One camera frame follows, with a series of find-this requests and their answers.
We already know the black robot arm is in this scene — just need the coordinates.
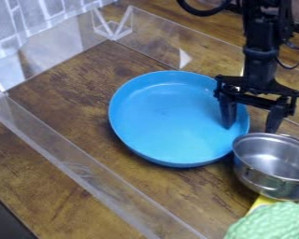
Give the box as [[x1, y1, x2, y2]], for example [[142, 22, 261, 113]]
[[216, 0, 299, 134]]

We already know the small stainless steel pot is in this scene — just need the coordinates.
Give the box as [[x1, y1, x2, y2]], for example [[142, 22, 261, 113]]
[[233, 133, 299, 201]]

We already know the blue round plastic tray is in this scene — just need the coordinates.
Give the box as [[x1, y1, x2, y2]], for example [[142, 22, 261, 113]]
[[109, 70, 250, 168]]

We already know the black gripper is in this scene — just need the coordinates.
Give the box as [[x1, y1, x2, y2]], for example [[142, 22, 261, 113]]
[[216, 47, 299, 134]]

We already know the clear acrylic enclosure wall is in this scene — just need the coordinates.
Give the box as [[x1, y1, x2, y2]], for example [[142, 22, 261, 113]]
[[0, 0, 299, 239]]

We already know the green knitted cloth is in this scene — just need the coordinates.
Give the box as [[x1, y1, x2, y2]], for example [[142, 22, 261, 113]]
[[224, 202, 299, 239]]

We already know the yellow object under cloth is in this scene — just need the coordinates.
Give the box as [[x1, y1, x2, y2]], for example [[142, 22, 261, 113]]
[[249, 195, 277, 214]]

